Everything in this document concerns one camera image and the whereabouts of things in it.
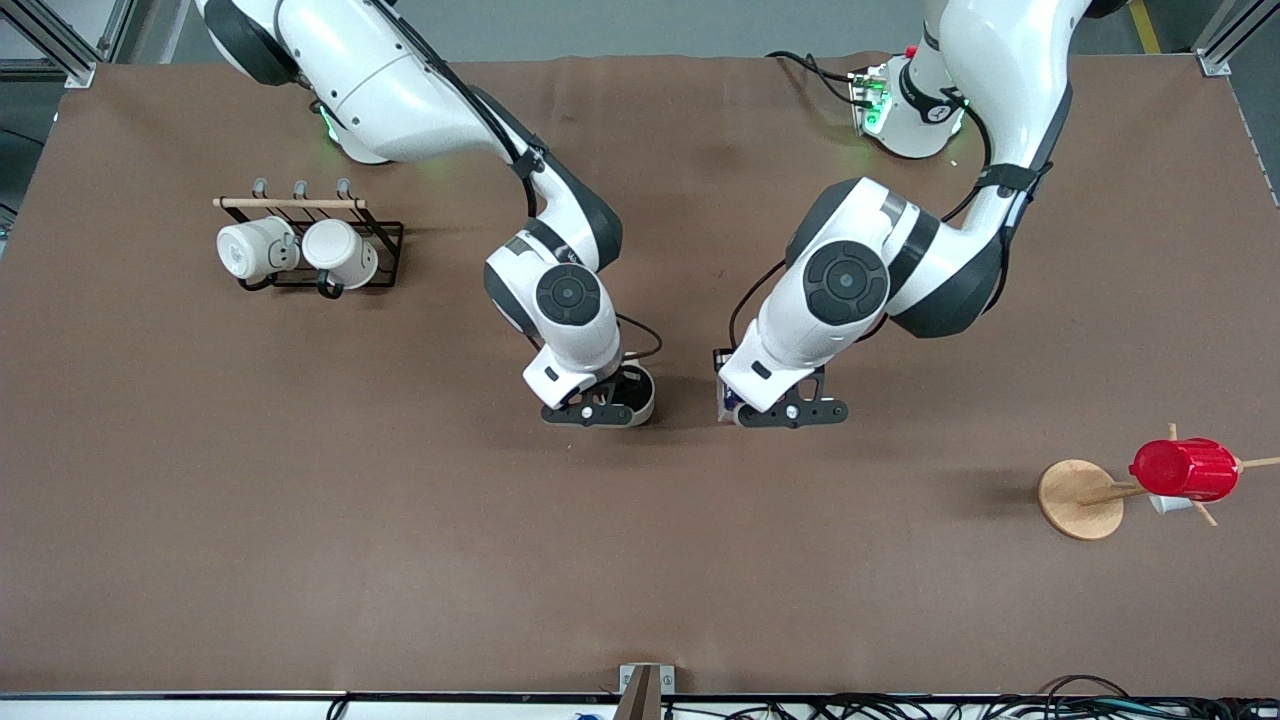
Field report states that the white ribbed ceramic cup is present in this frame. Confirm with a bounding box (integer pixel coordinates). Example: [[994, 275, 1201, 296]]
[[216, 216, 301, 285], [612, 363, 657, 428], [301, 219, 380, 291]]

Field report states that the blue white milk carton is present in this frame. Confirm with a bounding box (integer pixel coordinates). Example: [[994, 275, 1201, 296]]
[[712, 346, 740, 422]]

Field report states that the red ribbed plastic cup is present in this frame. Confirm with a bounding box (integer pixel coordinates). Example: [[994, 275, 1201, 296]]
[[1129, 437, 1243, 504]]

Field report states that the wooden mug tree stand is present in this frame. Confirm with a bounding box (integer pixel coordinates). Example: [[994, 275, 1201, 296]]
[[1037, 422, 1280, 542]]

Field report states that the green lit connector board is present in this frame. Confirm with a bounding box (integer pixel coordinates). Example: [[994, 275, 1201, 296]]
[[848, 64, 893, 137]]

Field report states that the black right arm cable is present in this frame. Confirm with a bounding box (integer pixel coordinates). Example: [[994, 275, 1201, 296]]
[[370, 0, 664, 364]]

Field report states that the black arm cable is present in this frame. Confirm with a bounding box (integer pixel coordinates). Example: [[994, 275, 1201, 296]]
[[728, 50, 1053, 353], [370, 0, 664, 364]]

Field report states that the metal bracket with brown post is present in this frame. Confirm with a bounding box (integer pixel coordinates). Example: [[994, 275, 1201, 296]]
[[614, 662, 677, 720]]

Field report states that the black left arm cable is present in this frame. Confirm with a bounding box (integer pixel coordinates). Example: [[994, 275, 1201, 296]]
[[728, 50, 1053, 353]]

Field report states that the black wire cup rack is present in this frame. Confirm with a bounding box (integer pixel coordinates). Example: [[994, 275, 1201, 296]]
[[213, 177, 405, 300]]

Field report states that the aluminium frame post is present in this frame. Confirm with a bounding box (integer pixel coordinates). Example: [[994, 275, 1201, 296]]
[[1193, 0, 1267, 78], [0, 0, 137, 90]]

